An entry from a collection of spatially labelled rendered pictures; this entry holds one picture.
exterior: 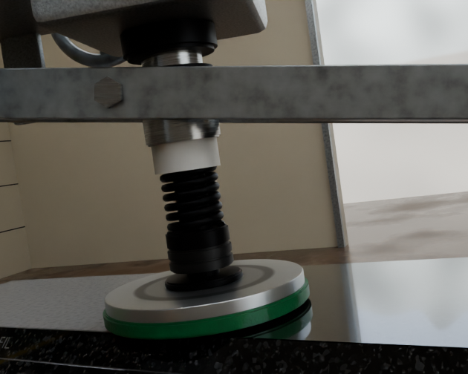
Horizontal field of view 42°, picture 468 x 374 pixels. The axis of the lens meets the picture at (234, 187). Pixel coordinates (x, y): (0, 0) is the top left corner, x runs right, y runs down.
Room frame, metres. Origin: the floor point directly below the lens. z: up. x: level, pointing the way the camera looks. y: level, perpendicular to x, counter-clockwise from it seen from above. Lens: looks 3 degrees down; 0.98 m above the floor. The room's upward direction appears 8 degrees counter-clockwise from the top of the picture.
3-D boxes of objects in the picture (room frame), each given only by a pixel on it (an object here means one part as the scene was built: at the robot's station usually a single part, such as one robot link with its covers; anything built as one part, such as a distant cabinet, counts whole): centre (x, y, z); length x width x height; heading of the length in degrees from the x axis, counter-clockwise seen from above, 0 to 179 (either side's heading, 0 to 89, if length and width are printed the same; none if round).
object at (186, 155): (0.64, 0.05, 0.99); 0.07 x 0.07 x 0.04
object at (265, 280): (0.64, 0.05, 0.85); 0.21 x 0.21 x 0.01
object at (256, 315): (0.64, 0.05, 0.84); 0.22 x 0.22 x 0.04
